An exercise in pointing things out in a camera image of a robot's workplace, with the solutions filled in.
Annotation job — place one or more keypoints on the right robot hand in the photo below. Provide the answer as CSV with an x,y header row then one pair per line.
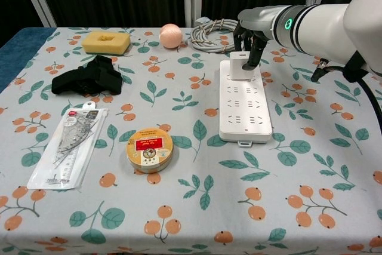
x,y
256,19

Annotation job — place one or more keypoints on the white AC adapter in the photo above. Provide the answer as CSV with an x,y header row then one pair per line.
x,y
237,67

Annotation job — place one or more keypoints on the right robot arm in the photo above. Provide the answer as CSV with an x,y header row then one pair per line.
x,y
328,25

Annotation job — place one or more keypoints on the white power strip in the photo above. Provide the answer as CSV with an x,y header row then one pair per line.
x,y
244,111

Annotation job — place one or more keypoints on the floral tablecloth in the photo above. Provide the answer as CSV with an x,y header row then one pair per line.
x,y
209,207

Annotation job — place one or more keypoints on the pink ball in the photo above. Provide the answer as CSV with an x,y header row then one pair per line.
x,y
170,36

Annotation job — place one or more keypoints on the yellow sponge block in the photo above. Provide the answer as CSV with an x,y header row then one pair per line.
x,y
104,44

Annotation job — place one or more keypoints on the round yellow tin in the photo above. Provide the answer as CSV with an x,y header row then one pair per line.
x,y
149,150

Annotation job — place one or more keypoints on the white packaged ruler set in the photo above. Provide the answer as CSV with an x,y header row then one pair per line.
x,y
65,147

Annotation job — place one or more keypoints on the blue table cover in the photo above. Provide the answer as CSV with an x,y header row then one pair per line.
x,y
21,49

